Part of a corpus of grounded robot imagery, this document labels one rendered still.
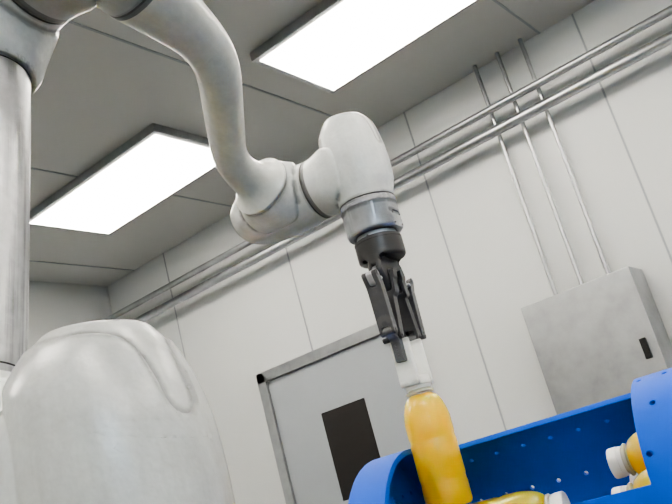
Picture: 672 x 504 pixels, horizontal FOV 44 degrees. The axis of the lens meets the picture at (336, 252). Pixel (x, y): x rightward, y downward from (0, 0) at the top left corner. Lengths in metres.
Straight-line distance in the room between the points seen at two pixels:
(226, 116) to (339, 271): 4.25
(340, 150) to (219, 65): 0.28
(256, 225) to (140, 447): 0.80
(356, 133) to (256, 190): 0.18
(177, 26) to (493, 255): 3.91
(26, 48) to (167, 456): 0.57
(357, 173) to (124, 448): 0.77
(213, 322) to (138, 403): 5.51
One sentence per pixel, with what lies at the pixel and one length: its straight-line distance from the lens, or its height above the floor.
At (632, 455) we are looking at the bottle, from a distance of 1.14.
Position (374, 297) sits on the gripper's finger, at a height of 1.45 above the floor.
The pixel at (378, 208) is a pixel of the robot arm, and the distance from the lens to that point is 1.28.
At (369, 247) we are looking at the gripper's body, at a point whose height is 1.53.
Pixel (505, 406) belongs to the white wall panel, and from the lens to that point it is 4.81.
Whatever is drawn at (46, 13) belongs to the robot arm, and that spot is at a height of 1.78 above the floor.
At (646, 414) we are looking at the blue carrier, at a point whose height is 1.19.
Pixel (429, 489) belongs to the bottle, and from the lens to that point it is 1.22.
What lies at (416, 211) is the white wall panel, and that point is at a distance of 5.13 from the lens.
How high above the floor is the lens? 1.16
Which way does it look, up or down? 17 degrees up
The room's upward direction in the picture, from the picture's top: 16 degrees counter-clockwise
